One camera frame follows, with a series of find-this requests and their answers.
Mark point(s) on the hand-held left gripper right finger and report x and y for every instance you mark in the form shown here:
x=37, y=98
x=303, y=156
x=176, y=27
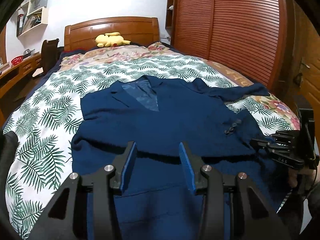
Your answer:
x=188, y=167

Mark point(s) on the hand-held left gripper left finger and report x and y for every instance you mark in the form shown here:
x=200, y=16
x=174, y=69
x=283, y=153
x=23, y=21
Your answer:
x=128, y=166

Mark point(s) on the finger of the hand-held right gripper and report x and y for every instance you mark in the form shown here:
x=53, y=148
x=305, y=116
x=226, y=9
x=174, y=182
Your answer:
x=285, y=137
x=277, y=152

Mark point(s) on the navy blue suit jacket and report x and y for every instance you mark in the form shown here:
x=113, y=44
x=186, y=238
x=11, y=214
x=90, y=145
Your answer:
x=160, y=120

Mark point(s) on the person's right forearm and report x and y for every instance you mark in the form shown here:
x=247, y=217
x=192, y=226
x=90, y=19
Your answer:
x=314, y=200

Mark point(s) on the person's right hand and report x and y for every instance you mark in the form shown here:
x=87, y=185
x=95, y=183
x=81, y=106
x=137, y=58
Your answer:
x=294, y=178

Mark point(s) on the wooden door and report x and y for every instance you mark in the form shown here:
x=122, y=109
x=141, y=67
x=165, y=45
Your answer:
x=308, y=62

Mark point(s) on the orange patterned cloth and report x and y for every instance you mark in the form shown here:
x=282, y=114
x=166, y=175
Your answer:
x=232, y=73

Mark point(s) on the leaf print bed cover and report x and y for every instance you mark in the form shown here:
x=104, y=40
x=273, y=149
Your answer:
x=50, y=110

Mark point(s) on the floral quilt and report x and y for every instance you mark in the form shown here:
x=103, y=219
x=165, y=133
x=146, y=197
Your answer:
x=120, y=53

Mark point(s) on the dark cloth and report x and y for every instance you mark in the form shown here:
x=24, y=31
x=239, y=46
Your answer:
x=8, y=170

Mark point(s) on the wooden slatted wardrobe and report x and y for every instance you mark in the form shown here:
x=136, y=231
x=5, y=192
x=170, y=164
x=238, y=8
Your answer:
x=230, y=22

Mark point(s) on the yellow plush toy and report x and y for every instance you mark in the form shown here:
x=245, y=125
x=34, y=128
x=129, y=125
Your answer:
x=111, y=40

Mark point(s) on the dark brown chair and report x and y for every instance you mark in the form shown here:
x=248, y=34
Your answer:
x=48, y=55

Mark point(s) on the wooden bed headboard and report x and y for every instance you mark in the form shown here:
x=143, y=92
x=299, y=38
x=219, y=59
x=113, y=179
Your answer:
x=112, y=28

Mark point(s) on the wooden desk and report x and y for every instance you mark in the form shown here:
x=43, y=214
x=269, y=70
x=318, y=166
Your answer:
x=15, y=75

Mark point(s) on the grey desk box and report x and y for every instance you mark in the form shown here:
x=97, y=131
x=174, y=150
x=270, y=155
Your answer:
x=28, y=52

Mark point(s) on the red basket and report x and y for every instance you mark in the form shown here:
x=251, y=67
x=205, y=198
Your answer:
x=17, y=61

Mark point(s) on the wooden open shelf column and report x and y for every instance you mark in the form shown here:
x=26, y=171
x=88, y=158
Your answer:
x=170, y=2

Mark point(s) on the wall socket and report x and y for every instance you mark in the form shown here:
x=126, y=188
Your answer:
x=168, y=38

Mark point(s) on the white wall shelf with books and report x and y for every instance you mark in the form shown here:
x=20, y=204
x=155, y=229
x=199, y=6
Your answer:
x=35, y=10

